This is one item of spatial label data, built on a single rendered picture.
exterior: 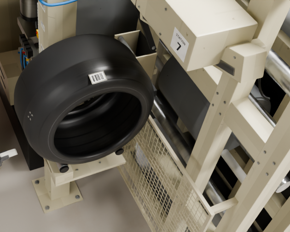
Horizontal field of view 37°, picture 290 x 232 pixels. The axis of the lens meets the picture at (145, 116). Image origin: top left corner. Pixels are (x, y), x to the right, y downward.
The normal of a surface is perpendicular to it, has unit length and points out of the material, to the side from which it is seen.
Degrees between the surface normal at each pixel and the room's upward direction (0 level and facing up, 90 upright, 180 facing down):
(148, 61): 90
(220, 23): 0
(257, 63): 72
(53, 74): 33
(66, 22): 90
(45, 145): 91
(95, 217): 0
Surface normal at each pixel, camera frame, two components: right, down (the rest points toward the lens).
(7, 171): 0.15, -0.66
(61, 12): 0.45, 0.71
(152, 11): -0.88, 0.26
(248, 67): 0.48, 0.47
